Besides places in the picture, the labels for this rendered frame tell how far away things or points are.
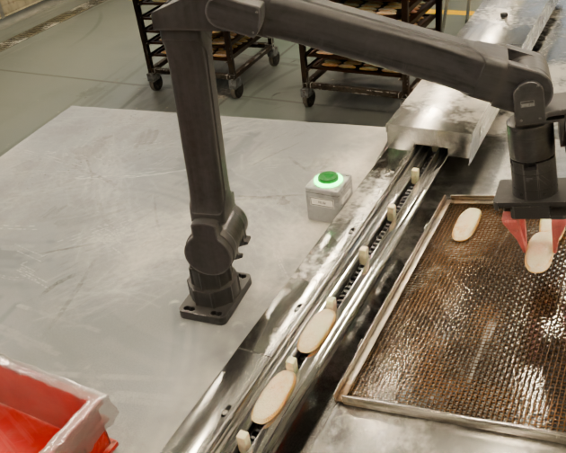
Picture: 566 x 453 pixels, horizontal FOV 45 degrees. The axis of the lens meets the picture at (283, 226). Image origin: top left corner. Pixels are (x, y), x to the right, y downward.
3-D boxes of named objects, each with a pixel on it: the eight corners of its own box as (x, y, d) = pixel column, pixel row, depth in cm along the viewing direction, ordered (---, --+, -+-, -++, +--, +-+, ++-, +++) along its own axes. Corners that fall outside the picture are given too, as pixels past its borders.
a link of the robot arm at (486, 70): (226, 3, 94) (201, 30, 85) (233, -40, 90) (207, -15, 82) (535, 92, 91) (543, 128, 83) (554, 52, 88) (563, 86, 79)
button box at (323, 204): (323, 213, 143) (319, 166, 137) (358, 220, 140) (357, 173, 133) (306, 235, 137) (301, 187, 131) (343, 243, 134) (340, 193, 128)
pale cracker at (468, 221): (463, 209, 120) (462, 203, 119) (485, 209, 118) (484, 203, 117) (447, 241, 112) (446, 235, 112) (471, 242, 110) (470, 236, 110)
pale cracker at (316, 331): (319, 308, 109) (318, 303, 108) (341, 314, 107) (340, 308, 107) (291, 350, 102) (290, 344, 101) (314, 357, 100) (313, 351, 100)
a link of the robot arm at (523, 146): (504, 106, 91) (506, 124, 86) (561, 98, 89) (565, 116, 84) (508, 153, 94) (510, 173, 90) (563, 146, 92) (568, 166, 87)
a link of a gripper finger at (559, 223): (521, 237, 102) (516, 182, 97) (574, 237, 99) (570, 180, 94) (515, 263, 97) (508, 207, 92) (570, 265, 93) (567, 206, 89)
